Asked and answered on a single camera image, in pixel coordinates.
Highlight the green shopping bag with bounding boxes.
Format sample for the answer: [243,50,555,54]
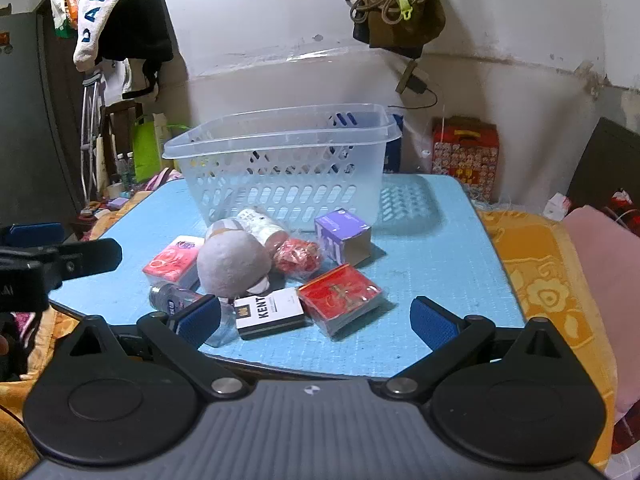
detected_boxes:
[131,114,191,183]

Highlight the black and white cigarette box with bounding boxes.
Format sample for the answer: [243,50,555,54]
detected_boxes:
[233,287,308,341]

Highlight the red card box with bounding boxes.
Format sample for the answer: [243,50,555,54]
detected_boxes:
[297,263,385,338]

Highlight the pink tissue pack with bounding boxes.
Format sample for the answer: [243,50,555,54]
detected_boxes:
[142,236,205,291]

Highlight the white tissue packet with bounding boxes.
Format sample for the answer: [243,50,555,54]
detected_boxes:
[542,192,572,221]

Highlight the dark board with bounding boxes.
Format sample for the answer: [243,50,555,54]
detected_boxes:
[567,117,640,238]

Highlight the brown hanging bag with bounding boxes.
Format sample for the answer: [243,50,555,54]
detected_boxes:
[345,0,447,58]

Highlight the metal crutch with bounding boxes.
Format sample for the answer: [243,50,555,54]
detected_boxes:
[77,67,108,201]

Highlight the white round object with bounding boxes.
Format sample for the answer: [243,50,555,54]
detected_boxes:
[196,217,273,296]

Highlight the red gift box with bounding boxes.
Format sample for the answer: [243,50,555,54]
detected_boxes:
[431,116,501,201]

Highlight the orange and white packets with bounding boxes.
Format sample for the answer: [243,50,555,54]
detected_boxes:
[50,0,82,39]

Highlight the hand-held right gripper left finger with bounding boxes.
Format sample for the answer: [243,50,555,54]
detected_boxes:
[56,294,252,401]

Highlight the orange patterned blanket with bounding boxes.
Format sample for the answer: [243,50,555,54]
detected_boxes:
[0,208,623,480]

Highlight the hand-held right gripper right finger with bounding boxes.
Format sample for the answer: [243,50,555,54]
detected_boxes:
[383,296,576,404]

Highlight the white and black sweatshirt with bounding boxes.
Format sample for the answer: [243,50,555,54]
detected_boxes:
[72,0,175,73]

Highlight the dark wooden chair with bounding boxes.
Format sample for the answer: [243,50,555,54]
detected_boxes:
[97,100,144,191]

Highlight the small clear bottle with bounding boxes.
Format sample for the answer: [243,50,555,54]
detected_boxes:
[148,281,238,348]

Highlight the white patterned bottle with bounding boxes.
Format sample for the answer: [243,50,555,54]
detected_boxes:
[235,207,291,256]

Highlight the grey metal cabinet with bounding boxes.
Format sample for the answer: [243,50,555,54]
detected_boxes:
[0,10,81,226]

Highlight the pink cloth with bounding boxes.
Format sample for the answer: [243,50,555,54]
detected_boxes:
[562,206,640,421]

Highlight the black charger with cable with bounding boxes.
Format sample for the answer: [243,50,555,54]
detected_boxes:
[395,57,439,111]

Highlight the clear plastic basket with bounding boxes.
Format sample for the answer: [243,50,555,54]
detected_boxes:
[161,103,403,233]

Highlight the black and red patterned cloth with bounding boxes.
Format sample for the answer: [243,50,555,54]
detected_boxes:
[597,187,640,238]

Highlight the red candy bag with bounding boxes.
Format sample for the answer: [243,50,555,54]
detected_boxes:
[272,238,325,281]

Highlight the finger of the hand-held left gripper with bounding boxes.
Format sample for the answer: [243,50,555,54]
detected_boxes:
[0,222,66,250]
[0,238,124,286]

